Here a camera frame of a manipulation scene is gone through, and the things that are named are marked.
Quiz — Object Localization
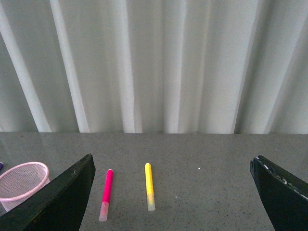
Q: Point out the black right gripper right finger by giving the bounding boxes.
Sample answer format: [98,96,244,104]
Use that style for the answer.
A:
[250,155,308,231]

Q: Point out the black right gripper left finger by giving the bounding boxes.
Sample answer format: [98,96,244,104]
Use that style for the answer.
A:
[0,154,96,231]

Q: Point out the pink mesh cup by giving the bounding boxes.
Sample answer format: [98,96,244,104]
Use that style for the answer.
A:
[0,162,50,212]

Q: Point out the pink highlighter pen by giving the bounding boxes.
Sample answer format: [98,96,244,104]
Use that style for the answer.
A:
[99,169,114,222]

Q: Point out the yellow highlighter pen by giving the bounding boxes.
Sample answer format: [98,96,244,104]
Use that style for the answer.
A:
[144,163,155,212]

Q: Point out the white curtain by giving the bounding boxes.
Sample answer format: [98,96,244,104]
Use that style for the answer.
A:
[0,0,308,134]

